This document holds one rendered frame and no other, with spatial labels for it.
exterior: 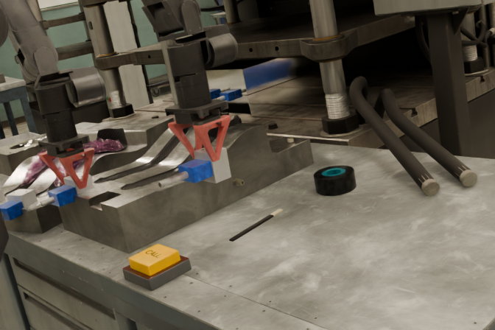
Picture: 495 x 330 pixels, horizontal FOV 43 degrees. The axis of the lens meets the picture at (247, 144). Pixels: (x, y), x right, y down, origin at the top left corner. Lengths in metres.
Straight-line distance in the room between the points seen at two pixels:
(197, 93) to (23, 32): 0.39
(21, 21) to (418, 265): 0.84
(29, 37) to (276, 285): 0.67
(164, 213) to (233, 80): 0.93
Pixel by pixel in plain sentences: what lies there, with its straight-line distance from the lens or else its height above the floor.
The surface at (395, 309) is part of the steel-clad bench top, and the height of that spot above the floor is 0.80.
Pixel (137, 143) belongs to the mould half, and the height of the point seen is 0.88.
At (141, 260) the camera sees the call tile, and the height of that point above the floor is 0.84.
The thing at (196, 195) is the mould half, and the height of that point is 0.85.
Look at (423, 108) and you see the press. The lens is 1.92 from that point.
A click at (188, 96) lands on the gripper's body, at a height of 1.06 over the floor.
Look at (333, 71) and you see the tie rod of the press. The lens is 1.67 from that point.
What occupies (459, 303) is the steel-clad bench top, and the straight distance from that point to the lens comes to 0.84.
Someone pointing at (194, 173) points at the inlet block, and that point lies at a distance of 1.07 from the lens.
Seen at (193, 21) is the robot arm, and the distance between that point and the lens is 1.05.
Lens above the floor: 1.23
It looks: 15 degrees down
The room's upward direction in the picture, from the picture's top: 11 degrees counter-clockwise
